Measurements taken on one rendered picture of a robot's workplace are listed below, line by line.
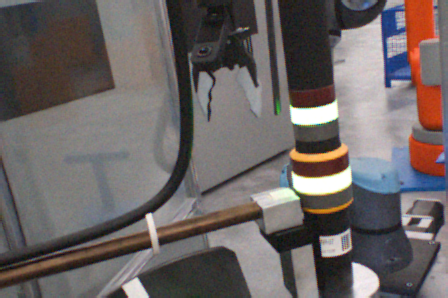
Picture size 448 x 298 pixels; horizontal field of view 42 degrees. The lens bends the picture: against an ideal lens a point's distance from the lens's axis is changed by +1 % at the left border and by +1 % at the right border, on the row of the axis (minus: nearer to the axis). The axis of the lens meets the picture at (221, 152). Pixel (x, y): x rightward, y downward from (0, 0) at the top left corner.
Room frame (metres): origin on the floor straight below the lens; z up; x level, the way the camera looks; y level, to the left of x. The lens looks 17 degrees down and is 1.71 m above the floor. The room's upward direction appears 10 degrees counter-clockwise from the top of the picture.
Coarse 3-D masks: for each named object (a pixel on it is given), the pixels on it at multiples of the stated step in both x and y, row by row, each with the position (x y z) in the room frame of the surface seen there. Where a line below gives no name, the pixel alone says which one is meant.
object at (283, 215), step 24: (264, 192) 0.41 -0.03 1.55; (264, 216) 0.38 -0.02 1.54; (288, 216) 0.39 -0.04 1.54; (288, 240) 0.38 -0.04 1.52; (312, 240) 0.39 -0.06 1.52; (288, 264) 0.40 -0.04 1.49; (312, 264) 0.39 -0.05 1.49; (288, 288) 0.41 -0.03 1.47; (312, 288) 0.39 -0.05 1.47; (360, 288) 0.40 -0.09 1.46
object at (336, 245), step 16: (320, 224) 0.40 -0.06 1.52; (336, 224) 0.39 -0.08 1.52; (320, 240) 0.40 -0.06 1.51; (336, 240) 0.39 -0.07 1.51; (320, 256) 0.40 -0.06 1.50; (336, 256) 0.39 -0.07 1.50; (352, 256) 0.40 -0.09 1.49; (320, 272) 0.40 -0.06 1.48; (336, 272) 0.40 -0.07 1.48; (352, 272) 0.40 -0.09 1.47; (320, 288) 0.40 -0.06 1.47; (336, 288) 0.40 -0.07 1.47
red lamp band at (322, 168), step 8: (328, 160) 0.39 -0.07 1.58; (336, 160) 0.39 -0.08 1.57; (344, 160) 0.40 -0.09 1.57; (296, 168) 0.40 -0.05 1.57; (304, 168) 0.40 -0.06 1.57; (312, 168) 0.39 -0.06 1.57; (320, 168) 0.39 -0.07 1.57; (328, 168) 0.39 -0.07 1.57; (336, 168) 0.39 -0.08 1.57; (344, 168) 0.40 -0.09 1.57; (304, 176) 0.40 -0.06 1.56; (312, 176) 0.39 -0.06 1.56; (320, 176) 0.39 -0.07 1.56
